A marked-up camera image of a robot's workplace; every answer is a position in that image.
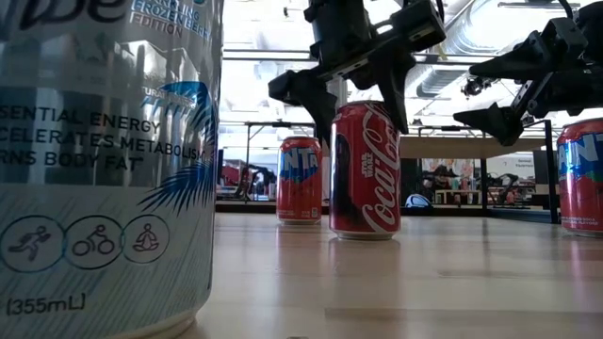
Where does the white wall sign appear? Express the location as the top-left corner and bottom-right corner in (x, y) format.
(487, 154), (536, 176)

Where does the silver blue Celsius can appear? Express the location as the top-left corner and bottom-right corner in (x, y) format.
(0, 0), (225, 339)

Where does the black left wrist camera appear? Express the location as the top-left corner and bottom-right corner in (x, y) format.
(389, 0), (448, 54)

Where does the black ceiling spotlight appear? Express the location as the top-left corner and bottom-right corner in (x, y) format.
(461, 74), (496, 99)

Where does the Star Wars Coca-Cola can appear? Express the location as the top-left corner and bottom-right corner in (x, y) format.
(328, 99), (402, 241)

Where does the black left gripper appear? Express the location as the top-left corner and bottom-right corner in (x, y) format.
(267, 0), (418, 142)

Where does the black metal background table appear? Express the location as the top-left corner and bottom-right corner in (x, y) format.
(243, 120), (317, 204)

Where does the wooden shelf with black legs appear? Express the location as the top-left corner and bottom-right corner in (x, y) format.
(399, 117), (562, 226)

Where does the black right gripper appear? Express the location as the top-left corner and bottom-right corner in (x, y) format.
(452, 16), (603, 147)

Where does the red Fanta can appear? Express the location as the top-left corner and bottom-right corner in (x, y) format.
(275, 135), (324, 226)
(555, 117), (603, 238)

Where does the colourful wall poster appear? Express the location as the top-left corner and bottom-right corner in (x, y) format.
(421, 158), (477, 192)

